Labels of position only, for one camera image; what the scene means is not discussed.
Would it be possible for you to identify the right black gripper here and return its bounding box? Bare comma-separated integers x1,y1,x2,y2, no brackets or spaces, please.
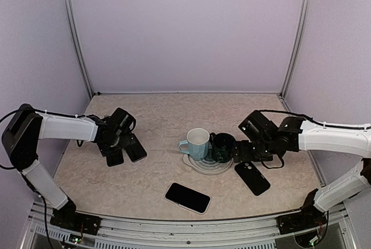
232,138,277,163

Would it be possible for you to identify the black phone case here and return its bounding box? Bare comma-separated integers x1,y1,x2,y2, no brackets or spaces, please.
234,162,271,196

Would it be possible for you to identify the pink phone case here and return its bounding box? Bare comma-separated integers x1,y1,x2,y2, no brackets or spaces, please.
164,182,212,214

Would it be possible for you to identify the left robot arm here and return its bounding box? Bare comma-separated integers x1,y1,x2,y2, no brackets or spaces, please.
1,104,136,229

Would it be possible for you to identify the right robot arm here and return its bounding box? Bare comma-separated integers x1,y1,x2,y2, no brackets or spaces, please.
232,110,370,228

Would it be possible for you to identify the dark green mug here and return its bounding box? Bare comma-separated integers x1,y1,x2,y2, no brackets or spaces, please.
210,132,236,163

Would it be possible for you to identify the white grey ceramic plate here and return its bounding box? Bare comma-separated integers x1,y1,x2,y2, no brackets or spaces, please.
183,154,233,176

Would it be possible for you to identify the light blue mug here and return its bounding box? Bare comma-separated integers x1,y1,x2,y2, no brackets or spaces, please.
178,128,210,161

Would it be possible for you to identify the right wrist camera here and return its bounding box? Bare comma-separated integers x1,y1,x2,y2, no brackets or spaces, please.
238,110,278,142

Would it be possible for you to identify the front aluminium rail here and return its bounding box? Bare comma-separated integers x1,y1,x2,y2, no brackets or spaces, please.
20,201,357,249

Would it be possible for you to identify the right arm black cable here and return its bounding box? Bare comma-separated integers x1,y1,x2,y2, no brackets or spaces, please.
257,109,371,131

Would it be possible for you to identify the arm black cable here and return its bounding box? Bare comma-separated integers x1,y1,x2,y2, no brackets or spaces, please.
257,109,371,131
0,109,21,171

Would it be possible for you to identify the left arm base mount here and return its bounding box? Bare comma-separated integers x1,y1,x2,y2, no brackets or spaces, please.
50,212,101,236

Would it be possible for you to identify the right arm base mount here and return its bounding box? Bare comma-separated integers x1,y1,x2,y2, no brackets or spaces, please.
276,212,328,234

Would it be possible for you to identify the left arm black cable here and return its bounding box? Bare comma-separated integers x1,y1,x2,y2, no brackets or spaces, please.
0,109,21,171

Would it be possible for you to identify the left aluminium frame post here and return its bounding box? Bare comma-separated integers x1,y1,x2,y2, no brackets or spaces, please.
63,0,94,100

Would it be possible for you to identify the aluminium frame post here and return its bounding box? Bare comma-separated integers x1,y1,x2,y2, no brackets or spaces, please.
279,0,310,100
63,0,94,100

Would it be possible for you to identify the right aluminium frame post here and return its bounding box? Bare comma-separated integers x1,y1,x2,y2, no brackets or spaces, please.
279,0,310,100

